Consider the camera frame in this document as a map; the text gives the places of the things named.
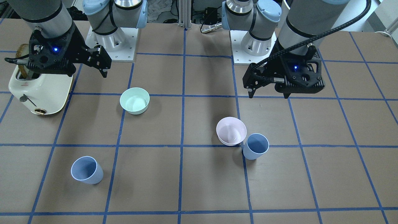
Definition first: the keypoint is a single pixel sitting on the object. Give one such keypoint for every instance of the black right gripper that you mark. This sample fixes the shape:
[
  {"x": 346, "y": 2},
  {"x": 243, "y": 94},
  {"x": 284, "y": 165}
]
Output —
[{"x": 77, "y": 46}]

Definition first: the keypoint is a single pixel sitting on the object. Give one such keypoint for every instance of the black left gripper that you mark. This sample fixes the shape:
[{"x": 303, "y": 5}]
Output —
[{"x": 277, "y": 67}]

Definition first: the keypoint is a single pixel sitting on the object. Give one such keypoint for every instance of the blue cup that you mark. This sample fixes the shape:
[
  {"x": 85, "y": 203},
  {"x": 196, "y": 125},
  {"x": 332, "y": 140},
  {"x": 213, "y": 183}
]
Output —
[
  {"x": 87, "y": 170},
  {"x": 256, "y": 145}
]

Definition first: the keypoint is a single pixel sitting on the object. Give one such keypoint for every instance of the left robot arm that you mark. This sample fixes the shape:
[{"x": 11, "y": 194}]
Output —
[{"x": 306, "y": 24}]

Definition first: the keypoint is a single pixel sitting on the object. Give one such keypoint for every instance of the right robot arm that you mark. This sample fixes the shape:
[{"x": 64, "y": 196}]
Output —
[{"x": 105, "y": 17}]

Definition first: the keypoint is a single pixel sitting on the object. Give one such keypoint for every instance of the pink bowl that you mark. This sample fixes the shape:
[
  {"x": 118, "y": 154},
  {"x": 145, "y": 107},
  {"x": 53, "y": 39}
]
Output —
[{"x": 231, "y": 131}]

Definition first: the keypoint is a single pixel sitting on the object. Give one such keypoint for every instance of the mint green bowl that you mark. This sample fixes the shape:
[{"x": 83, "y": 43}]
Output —
[{"x": 135, "y": 100}]

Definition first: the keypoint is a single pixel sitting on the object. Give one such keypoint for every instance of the cream white toaster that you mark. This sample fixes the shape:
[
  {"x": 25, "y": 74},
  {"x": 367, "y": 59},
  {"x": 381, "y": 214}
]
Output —
[{"x": 41, "y": 93}]

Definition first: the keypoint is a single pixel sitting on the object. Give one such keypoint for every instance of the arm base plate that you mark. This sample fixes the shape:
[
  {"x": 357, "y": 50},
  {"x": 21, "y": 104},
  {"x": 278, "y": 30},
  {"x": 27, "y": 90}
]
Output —
[
  {"x": 247, "y": 49},
  {"x": 120, "y": 46}
]

